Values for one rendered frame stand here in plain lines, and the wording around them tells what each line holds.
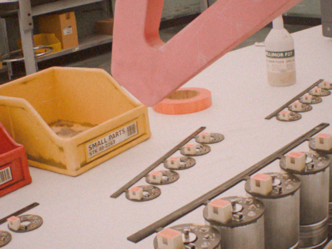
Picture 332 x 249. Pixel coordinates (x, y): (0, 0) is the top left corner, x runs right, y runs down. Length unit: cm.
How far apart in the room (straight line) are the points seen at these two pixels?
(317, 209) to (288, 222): 3
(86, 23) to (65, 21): 67
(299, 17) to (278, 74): 521
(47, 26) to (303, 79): 443
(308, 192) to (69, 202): 20
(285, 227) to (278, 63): 40
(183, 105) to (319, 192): 31
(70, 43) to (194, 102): 439
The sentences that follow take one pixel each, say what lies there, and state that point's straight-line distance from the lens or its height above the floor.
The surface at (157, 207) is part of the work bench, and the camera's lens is 38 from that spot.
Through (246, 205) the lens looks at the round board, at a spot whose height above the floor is 81.
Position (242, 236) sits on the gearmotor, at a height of 81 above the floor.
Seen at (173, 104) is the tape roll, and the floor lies 76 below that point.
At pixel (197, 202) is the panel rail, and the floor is 81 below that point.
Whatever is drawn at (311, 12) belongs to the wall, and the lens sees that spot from 576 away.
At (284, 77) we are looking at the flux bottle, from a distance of 64.
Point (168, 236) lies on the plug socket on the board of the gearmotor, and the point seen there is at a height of 82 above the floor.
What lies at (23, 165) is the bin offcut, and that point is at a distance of 44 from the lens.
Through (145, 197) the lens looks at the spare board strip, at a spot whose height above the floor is 75.
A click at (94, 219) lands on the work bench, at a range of 38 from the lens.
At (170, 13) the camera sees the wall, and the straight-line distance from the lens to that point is 626.
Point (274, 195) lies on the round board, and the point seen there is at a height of 81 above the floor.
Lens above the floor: 92
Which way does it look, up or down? 18 degrees down
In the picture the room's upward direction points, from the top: 6 degrees counter-clockwise
